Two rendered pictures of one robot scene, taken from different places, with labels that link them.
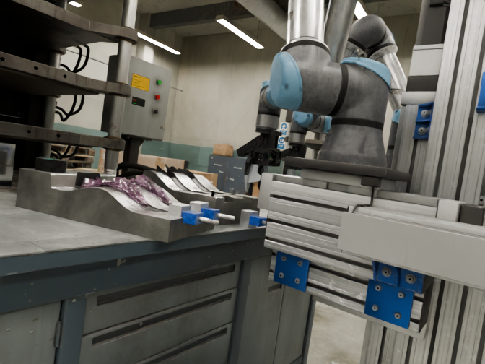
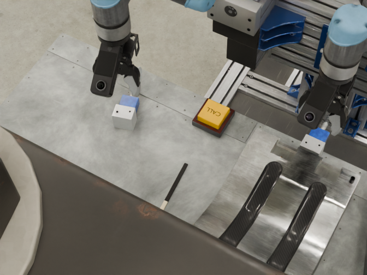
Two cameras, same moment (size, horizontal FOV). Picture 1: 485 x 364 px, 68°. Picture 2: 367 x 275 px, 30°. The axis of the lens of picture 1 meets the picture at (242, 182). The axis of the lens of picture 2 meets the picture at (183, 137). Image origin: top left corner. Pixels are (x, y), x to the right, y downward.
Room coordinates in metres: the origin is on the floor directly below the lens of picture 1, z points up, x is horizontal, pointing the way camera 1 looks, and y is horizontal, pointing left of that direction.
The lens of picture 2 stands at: (1.57, 0.74, 2.25)
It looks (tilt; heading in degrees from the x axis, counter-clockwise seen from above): 59 degrees down; 265
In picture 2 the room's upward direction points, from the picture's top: 3 degrees counter-clockwise
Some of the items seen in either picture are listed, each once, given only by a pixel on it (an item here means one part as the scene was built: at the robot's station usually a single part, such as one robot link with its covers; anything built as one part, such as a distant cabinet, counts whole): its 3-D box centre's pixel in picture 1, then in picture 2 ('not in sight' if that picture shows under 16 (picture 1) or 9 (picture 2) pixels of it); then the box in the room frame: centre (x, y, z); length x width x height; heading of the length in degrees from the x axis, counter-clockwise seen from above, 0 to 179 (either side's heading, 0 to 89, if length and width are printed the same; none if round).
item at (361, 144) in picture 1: (354, 144); not in sight; (0.83, -0.24, 1.09); 0.15 x 0.15 x 0.10
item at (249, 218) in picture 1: (260, 221); (319, 135); (1.17, -0.08, 0.83); 0.13 x 0.05 x 0.05; 53
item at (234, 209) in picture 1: (189, 193); (258, 243); (1.37, 0.20, 0.87); 0.50 x 0.26 x 0.14; 53
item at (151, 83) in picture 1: (125, 196); not in sight; (1.96, 0.63, 0.74); 0.31 x 0.22 x 1.47; 143
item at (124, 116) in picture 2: not in sight; (130, 102); (1.62, -0.24, 0.83); 0.13 x 0.05 x 0.05; 69
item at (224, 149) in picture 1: (223, 149); not in sight; (8.81, 0.58, 1.26); 0.42 x 0.33 x 0.29; 57
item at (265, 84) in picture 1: (271, 99); (349, 35); (1.18, -0.06, 1.23); 0.09 x 0.08 x 0.11; 8
